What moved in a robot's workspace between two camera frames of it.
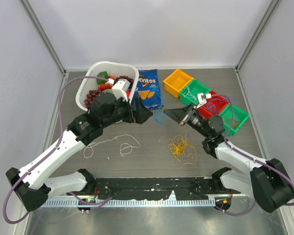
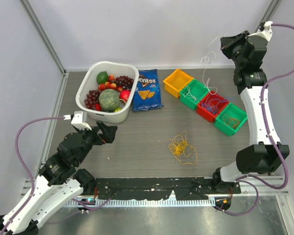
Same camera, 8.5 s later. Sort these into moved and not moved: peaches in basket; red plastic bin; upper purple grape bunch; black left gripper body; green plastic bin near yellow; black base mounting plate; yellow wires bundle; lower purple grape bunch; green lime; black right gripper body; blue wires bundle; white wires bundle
Moved: white wires bundle; black left gripper body; blue wires bundle; black right gripper body
Not moved: green lime; yellow wires bundle; red plastic bin; green plastic bin near yellow; lower purple grape bunch; peaches in basket; black base mounting plate; upper purple grape bunch
